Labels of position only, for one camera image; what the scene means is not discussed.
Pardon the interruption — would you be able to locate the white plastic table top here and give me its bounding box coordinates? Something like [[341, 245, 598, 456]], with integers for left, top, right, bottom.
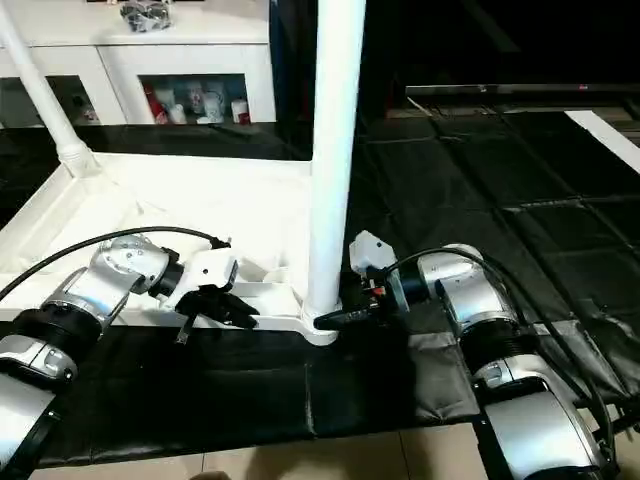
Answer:
[[0, 150, 346, 347]]

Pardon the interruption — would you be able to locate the white plastic table leg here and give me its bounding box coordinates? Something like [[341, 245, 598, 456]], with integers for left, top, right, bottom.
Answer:
[[0, 0, 101, 179], [303, 0, 368, 321]]

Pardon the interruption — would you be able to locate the black work mat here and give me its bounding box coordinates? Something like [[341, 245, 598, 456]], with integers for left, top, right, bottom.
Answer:
[[0, 110, 640, 466]]

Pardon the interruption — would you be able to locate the red bottle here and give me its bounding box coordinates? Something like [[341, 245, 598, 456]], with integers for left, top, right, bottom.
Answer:
[[143, 85, 161, 121]]

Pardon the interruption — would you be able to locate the black flat bar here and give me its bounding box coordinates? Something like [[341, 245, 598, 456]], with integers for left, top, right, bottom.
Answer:
[[405, 83, 640, 99]]

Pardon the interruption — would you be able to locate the white board strip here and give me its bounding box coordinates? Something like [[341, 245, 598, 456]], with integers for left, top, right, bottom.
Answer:
[[565, 110, 640, 171]]

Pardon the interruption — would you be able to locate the white cabinet with glass doors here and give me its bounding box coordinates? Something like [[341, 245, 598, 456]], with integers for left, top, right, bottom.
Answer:
[[0, 0, 276, 126]]

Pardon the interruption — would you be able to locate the black bundle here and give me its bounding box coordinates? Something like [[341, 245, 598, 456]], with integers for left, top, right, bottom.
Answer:
[[120, 0, 173, 31]]

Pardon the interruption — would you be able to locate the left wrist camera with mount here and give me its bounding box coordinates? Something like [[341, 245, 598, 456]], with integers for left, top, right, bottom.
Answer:
[[165, 245, 241, 316]]

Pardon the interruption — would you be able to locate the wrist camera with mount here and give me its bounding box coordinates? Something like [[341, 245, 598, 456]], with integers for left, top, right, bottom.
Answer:
[[348, 230, 393, 281], [165, 245, 241, 316]]

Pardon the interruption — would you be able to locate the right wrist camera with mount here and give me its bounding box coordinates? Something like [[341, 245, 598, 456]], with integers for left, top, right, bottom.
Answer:
[[348, 230, 393, 281]]

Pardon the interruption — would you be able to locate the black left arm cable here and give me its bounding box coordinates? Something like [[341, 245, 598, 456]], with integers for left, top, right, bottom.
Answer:
[[0, 227, 231, 301]]

